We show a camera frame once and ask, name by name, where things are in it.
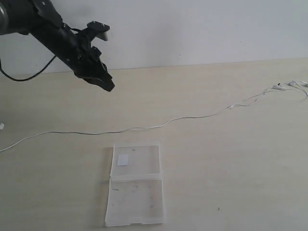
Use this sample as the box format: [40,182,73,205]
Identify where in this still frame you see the white sticker in case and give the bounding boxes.
[117,154,129,167]

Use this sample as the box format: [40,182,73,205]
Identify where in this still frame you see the white wired earphones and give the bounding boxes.
[1,80,308,153]

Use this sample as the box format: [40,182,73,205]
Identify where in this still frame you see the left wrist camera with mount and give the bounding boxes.
[83,21,110,43]

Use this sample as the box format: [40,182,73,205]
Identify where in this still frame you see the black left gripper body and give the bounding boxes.
[49,23,102,78]

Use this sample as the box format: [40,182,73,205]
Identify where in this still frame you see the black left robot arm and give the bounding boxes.
[0,0,115,92]

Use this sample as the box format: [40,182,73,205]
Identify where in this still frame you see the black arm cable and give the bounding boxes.
[0,54,58,82]

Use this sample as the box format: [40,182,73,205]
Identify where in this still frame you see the clear plastic storage case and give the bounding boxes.
[105,142,166,227]

